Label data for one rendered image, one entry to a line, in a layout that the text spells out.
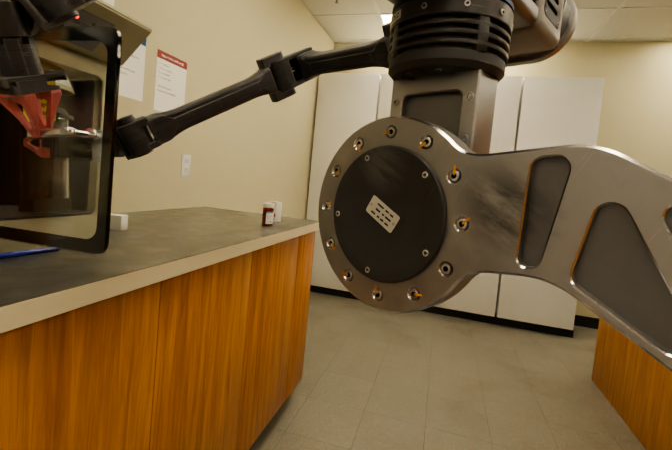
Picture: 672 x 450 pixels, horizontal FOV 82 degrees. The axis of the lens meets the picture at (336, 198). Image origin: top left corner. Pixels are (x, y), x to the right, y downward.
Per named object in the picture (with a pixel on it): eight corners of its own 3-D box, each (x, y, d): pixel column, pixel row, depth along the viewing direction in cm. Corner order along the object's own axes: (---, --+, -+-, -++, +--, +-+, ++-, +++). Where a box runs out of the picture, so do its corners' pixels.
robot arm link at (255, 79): (285, 50, 96) (300, 92, 100) (275, 52, 100) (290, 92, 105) (110, 120, 78) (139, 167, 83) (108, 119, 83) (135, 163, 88)
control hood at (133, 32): (-25, 14, 73) (-23, -40, 72) (115, 66, 104) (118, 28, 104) (20, 12, 70) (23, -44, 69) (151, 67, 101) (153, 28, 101)
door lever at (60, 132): (54, 145, 70) (53, 130, 70) (97, 142, 68) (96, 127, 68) (24, 141, 65) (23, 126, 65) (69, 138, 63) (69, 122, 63)
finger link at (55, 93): (4, 139, 63) (-18, 80, 59) (46, 129, 69) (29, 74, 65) (34, 143, 61) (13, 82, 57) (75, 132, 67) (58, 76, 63)
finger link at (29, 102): (8, 139, 64) (-14, 80, 60) (49, 128, 70) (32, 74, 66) (37, 142, 62) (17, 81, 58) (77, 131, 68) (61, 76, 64)
